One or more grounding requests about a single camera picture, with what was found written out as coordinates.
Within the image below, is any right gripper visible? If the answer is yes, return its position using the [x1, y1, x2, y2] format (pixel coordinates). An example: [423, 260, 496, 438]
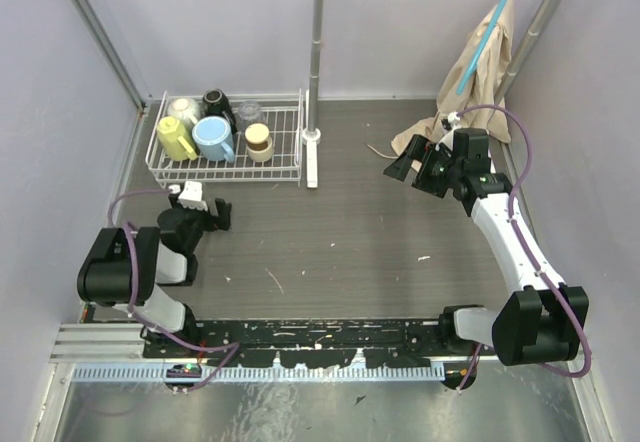
[384, 134, 462, 200]

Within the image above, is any steel cup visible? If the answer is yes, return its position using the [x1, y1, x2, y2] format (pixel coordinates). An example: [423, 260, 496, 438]
[244, 123, 274, 163]

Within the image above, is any blue mug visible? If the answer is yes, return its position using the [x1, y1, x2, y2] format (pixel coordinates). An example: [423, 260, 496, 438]
[192, 116, 236, 163]

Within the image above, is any yellow mug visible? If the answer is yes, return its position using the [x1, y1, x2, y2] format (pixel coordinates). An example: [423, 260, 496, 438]
[156, 116, 198, 162]

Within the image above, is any clear plastic cup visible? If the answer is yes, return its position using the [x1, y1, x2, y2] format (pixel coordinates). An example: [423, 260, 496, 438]
[237, 100, 265, 132]

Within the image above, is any black mug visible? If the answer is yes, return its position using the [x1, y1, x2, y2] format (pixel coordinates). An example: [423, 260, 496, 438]
[202, 89, 237, 135]

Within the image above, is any white speckled mug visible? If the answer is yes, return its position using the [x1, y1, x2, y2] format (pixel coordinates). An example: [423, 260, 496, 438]
[167, 97, 203, 130]

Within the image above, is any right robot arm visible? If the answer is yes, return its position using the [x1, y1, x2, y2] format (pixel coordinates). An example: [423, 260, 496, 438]
[384, 129, 589, 366]

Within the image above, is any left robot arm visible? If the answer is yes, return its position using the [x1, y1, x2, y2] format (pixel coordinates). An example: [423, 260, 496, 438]
[77, 197, 232, 358]

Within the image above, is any beige cloth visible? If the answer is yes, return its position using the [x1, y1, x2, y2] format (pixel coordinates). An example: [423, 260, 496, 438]
[391, 0, 515, 154]

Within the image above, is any blue clothes hanger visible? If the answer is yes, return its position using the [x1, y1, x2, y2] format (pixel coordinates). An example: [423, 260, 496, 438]
[456, 0, 508, 95]

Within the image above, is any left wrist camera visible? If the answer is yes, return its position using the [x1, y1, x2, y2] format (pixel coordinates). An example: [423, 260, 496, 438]
[168, 181, 209, 212]

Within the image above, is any white wire dish rack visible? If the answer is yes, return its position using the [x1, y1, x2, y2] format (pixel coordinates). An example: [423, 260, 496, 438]
[144, 89, 308, 187]

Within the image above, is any metal clothes rack frame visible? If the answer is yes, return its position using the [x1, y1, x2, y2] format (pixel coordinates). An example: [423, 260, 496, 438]
[301, 0, 562, 189]

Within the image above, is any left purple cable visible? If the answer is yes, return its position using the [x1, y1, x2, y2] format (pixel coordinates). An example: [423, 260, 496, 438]
[107, 187, 241, 393]

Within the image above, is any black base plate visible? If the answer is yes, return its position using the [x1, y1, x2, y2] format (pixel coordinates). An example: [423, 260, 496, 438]
[140, 318, 475, 369]

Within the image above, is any blue cable duct strip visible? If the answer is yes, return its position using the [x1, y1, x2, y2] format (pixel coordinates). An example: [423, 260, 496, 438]
[71, 362, 445, 385]

